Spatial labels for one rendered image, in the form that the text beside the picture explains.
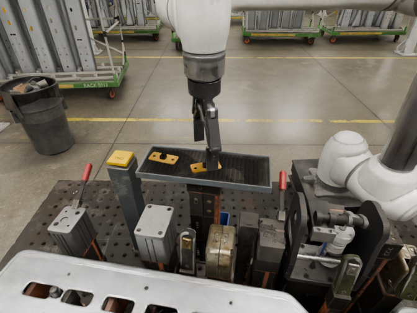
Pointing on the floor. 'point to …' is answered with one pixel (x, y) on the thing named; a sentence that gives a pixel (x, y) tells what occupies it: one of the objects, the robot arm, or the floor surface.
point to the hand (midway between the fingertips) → (205, 150)
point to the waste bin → (39, 112)
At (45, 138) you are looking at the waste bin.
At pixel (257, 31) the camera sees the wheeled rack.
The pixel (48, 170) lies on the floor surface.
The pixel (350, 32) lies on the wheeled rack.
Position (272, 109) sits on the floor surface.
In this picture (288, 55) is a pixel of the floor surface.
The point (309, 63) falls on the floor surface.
